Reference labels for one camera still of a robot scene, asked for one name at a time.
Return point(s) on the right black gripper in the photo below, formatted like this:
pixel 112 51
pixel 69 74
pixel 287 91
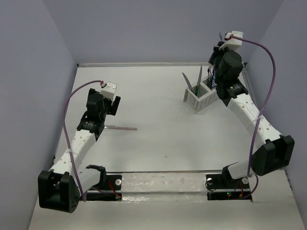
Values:
pixel 216 51

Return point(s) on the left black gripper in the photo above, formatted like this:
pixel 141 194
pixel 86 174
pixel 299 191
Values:
pixel 111 109

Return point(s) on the pink handled knife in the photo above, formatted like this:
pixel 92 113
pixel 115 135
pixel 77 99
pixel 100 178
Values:
pixel 121 128

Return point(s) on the green handled knife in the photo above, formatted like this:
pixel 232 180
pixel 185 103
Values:
pixel 198 82

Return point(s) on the black handled knife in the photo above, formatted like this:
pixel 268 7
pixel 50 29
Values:
pixel 187 81

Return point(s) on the long blue fork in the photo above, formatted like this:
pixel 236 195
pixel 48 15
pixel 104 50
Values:
pixel 212 80

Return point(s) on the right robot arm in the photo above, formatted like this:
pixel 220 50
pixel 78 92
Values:
pixel 270 150

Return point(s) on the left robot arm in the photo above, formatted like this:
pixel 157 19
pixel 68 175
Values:
pixel 67 181

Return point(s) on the white two-compartment utensil holder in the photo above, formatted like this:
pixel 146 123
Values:
pixel 205 96

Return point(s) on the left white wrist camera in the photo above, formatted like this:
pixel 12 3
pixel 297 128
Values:
pixel 108 90

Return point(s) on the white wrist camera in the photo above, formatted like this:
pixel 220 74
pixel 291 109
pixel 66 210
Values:
pixel 230 42
pixel 108 90

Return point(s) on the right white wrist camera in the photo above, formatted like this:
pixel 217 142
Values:
pixel 230 42

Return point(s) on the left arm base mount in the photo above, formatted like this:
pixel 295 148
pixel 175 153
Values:
pixel 107 189

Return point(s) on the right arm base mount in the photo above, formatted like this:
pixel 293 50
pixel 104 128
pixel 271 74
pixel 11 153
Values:
pixel 218 189

